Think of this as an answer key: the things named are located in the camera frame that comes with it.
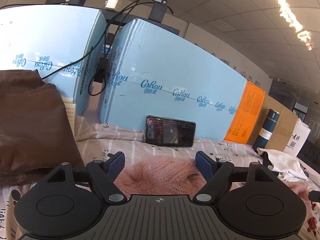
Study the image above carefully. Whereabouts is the pink knitted sweater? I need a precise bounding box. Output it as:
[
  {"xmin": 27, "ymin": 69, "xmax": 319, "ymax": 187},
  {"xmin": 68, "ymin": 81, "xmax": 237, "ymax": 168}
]
[{"xmin": 114, "ymin": 156, "xmax": 309, "ymax": 200}]

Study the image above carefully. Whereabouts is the dark blue vacuum bottle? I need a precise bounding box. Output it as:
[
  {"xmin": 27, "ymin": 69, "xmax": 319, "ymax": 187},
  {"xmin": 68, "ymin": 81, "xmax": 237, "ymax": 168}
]
[{"xmin": 252, "ymin": 109, "xmax": 280, "ymax": 152}]

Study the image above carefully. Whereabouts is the orange printed carton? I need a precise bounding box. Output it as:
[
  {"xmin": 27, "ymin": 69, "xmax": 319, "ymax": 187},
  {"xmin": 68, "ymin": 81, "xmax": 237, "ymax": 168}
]
[{"xmin": 225, "ymin": 81, "xmax": 266, "ymax": 144}]

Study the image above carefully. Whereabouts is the black smartphone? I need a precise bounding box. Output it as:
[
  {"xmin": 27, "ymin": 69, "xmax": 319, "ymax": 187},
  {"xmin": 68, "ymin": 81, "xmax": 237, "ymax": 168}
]
[{"xmin": 144, "ymin": 115, "xmax": 196, "ymax": 147}]

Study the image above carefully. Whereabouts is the white and black garment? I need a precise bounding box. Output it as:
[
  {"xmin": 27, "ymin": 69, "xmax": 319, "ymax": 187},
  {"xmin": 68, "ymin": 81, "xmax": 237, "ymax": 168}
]
[{"xmin": 257, "ymin": 148, "xmax": 308, "ymax": 182}]

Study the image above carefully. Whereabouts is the brown storage bag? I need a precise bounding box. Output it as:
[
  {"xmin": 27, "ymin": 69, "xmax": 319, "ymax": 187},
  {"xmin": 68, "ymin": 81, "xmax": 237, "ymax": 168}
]
[{"xmin": 1, "ymin": 70, "xmax": 84, "ymax": 186}]

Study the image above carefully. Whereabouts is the brown cardboard box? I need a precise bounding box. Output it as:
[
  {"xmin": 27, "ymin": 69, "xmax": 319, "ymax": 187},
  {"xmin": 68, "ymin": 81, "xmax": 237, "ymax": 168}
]
[{"xmin": 247, "ymin": 95, "xmax": 298, "ymax": 151}]

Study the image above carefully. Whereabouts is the white paper bag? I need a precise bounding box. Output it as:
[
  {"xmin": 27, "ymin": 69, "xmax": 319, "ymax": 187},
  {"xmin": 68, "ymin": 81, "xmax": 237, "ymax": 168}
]
[{"xmin": 284, "ymin": 118, "xmax": 311, "ymax": 157}]

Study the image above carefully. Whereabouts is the large light blue carton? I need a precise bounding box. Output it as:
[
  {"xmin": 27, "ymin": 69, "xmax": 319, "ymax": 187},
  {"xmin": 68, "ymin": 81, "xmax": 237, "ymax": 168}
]
[{"xmin": 98, "ymin": 19, "xmax": 246, "ymax": 140}]

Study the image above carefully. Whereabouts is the black cable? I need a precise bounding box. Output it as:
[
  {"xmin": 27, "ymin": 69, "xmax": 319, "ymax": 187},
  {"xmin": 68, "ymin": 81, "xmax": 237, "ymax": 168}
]
[{"xmin": 39, "ymin": 0, "xmax": 176, "ymax": 97}]

